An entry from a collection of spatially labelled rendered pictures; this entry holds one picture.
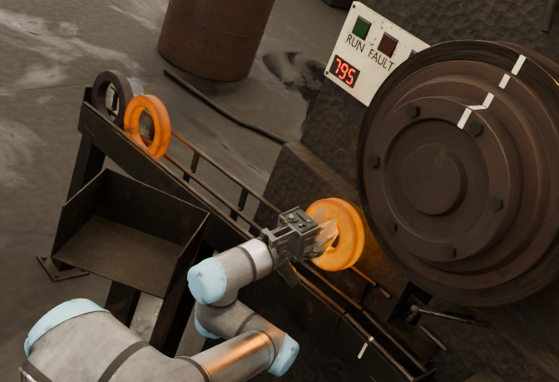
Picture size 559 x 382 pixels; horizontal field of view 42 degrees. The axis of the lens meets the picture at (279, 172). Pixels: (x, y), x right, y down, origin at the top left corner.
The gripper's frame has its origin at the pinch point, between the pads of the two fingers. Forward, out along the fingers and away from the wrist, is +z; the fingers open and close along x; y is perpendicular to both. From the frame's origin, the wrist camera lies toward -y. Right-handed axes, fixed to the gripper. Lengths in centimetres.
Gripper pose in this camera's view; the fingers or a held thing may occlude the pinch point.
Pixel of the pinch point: (334, 227)
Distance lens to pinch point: 153.3
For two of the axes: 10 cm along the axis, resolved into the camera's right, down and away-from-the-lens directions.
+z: 7.7, -3.1, 5.6
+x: -6.2, -5.4, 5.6
